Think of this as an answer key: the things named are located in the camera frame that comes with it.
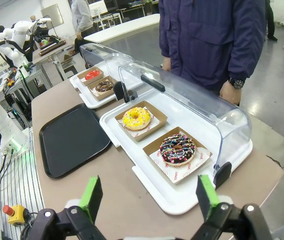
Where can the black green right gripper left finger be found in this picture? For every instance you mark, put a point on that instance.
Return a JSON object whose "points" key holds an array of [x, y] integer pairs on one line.
{"points": [[91, 200]]}

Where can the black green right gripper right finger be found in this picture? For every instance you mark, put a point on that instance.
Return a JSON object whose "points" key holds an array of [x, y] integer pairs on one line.
{"points": [[207, 197]]}

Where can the white printed paper liner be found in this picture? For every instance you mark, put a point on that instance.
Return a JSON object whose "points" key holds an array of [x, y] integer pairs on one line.
{"points": [[181, 172], [154, 122]]}

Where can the chocolate donut with colourful sprinkles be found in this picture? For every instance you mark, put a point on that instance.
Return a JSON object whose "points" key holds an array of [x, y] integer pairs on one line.
{"points": [[166, 155]]}

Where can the brown cardboard donut box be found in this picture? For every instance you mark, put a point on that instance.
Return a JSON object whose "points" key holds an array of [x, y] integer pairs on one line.
{"points": [[101, 96], [141, 136], [81, 75], [151, 150]]}

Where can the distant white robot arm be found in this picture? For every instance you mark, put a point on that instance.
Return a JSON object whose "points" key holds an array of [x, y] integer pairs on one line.
{"points": [[19, 31]]}

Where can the black plastic serving tray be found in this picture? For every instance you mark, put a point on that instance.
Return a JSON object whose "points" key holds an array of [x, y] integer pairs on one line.
{"points": [[74, 140]]}

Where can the yellow sprinkled donut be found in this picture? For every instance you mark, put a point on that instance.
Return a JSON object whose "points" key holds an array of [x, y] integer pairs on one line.
{"points": [[129, 122]]}

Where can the chocolate glazed donut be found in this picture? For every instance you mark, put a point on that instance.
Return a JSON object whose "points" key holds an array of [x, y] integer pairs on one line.
{"points": [[99, 88]]}

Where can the red glazed donut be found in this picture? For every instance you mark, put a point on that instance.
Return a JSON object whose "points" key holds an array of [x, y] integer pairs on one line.
{"points": [[91, 75]]}

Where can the wooden tray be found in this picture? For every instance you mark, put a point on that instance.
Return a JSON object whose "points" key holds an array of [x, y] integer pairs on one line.
{"points": [[52, 47]]}

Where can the person's left hand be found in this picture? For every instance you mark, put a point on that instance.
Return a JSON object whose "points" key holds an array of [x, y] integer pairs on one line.
{"points": [[229, 93]]}

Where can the person's right hand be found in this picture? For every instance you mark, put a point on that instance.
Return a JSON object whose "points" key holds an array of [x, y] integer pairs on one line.
{"points": [[166, 63]]}

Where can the yellow emergency stop button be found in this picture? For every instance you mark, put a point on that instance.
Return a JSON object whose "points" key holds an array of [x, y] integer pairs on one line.
{"points": [[17, 216]]}

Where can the clear display case lid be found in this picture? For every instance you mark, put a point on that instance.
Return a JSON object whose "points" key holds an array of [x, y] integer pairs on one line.
{"points": [[207, 100], [99, 53]]}

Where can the black wristwatch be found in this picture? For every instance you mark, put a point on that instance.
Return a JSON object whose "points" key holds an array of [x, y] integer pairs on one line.
{"points": [[237, 83]]}

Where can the person in navy jacket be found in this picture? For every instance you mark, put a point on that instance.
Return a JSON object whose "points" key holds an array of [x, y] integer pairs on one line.
{"points": [[207, 37]]}

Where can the white long table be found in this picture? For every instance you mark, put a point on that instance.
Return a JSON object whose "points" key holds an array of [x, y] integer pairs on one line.
{"points": [[121, 30]]}

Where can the bystander in grey hoodie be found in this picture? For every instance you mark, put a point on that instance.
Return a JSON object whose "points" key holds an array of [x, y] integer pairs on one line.
{"points": [[81, 17]]}

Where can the bystander in dark trousers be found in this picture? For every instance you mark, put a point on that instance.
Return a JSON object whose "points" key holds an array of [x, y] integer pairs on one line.
{"points": [[270, 20]]}

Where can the grey framed board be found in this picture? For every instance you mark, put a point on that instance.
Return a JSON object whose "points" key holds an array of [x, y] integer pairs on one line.
{"points": [[52, 15]]}

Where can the aluminium slotted base plate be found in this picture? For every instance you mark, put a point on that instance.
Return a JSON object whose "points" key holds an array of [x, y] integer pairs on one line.
{"points": [[19, 185]]}

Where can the distant robot gripper with camera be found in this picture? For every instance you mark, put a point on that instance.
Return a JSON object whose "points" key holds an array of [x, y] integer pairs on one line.
{"points": [[42, 30]]}

